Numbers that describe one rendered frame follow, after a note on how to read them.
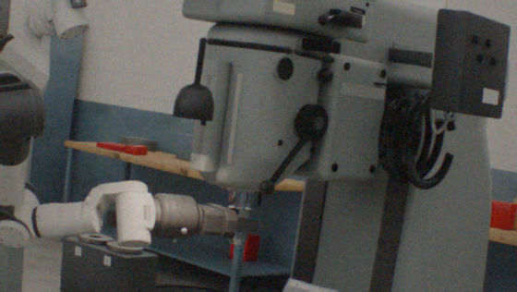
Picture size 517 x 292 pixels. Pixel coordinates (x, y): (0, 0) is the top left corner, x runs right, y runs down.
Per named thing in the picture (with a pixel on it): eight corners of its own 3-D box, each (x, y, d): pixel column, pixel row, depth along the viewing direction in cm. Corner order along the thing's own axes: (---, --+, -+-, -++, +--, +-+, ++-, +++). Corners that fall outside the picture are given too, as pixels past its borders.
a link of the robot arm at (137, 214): (177, 188, 193) (124, 183, 187) (181, 242, 189) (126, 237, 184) (155, 203, 202) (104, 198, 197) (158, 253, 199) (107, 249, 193)
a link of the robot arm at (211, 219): (241, 203, 195) (185, 199, 189) (234, 251, 195) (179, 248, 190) (213, 193, 206) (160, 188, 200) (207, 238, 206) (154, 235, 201)
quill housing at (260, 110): (247, 195, 188) (270, 24, 186) (174, 177, 202) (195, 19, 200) (314, 195, 202) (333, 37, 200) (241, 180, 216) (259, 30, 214)
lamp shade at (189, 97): (168, 115, 176) (173, 80, 175) (177, 115, 183) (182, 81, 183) (208, 121, 175) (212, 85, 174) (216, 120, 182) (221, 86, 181)
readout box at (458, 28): (462, 113, 189) (472, 10, 188) (426, 108, 195) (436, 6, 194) (506, 120, 203) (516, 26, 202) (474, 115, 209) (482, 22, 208)
